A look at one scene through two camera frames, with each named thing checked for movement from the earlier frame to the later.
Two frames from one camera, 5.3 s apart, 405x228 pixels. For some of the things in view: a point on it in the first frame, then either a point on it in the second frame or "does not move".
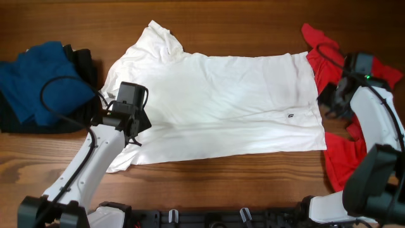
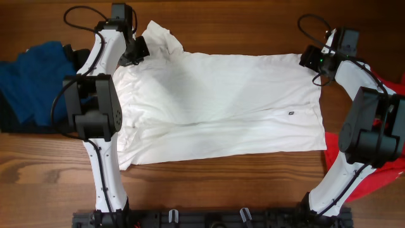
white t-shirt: [204, 104] does not move
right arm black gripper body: [335, 102] to [314, 59]
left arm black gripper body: [142, 118] to [135, 51]
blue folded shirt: [40, 83] does not move
